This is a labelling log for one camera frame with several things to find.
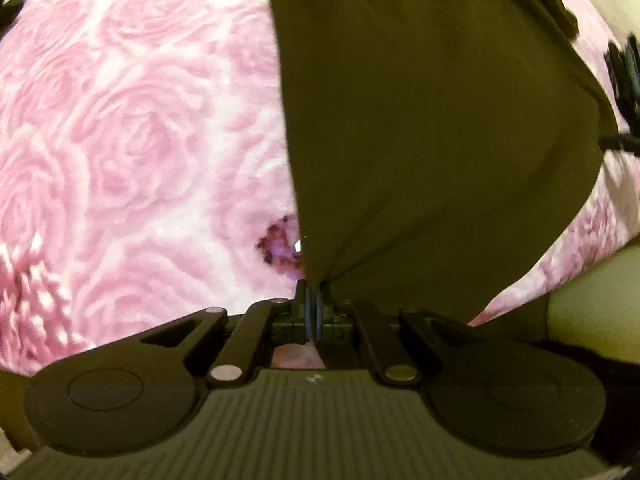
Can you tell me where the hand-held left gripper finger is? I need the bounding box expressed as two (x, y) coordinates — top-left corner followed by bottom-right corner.
(312, 282), (501, 387)
(141, 280), (312, 387)

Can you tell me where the pink rose print blanket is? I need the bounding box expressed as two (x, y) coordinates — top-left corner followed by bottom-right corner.
(0, 0), (640, 377)

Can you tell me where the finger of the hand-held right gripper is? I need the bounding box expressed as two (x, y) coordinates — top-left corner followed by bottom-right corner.
(606, 34), (640, 122)
(599, 132), (640, 154)

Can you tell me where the dark shirt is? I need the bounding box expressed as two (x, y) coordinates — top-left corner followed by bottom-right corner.
(122, 0), (619, 325)

